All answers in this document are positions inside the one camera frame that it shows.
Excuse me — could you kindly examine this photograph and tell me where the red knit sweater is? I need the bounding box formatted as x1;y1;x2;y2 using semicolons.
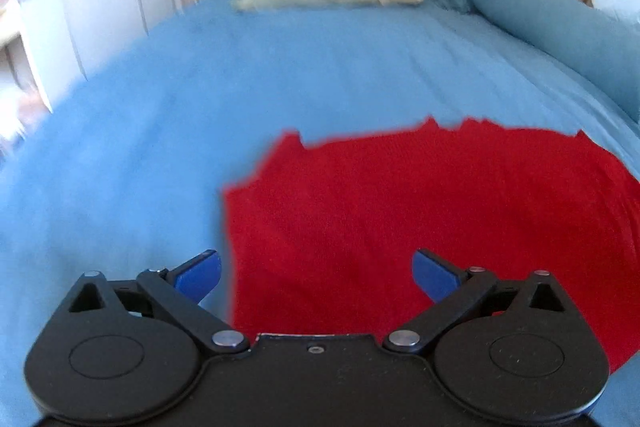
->
224;120;639;367

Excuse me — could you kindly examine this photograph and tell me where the blue bed sheet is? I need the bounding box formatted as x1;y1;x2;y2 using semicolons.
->
1;0;639;426

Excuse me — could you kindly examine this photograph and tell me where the white shelf unit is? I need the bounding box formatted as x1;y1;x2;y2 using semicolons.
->
1;0;84;157

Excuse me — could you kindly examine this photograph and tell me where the rolled blue blanket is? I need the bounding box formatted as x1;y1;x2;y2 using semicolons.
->
431;0;639;121

